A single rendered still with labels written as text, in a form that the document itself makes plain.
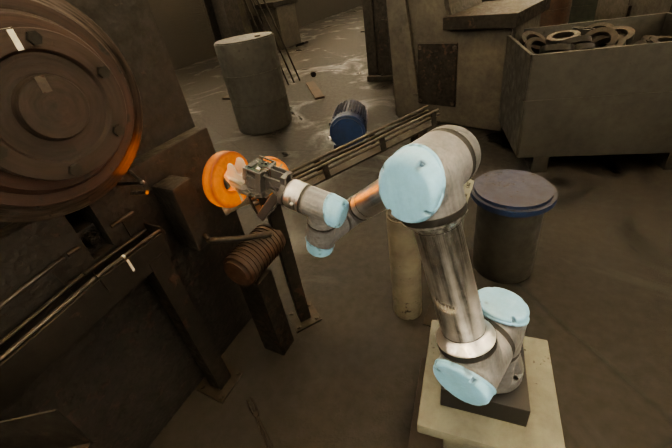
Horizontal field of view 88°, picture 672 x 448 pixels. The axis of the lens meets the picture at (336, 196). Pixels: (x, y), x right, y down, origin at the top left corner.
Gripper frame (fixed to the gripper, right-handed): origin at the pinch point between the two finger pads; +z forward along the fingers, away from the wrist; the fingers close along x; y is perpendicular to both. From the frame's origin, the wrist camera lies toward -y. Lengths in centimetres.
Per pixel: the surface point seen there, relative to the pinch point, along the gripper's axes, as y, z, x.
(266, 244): -32.7, -5.8, -9.2
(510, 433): -32, -88, 11
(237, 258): -32.0, -2.0, 1.3
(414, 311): -65, -60, -35
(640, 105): -6, -132, -182
